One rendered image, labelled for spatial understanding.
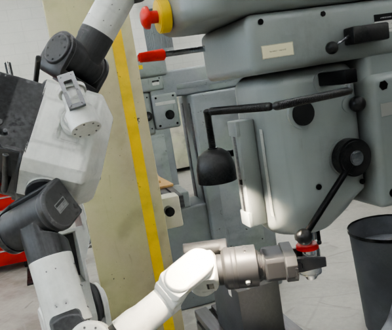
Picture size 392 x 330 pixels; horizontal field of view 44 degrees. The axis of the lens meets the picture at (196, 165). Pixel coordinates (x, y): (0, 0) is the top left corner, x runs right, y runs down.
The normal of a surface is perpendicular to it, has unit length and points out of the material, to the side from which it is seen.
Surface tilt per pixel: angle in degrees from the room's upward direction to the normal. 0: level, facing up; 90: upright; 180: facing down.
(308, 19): 90
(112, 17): 97
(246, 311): 90
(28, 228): 72
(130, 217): 90
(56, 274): 64
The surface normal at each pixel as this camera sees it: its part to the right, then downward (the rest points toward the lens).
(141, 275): 0.32, 0.11
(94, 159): 0.90, -0.15
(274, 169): -0.68, 0.22
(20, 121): 0.34, -0.46
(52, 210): 0.84, -0.43
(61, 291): 0.11, -0.31
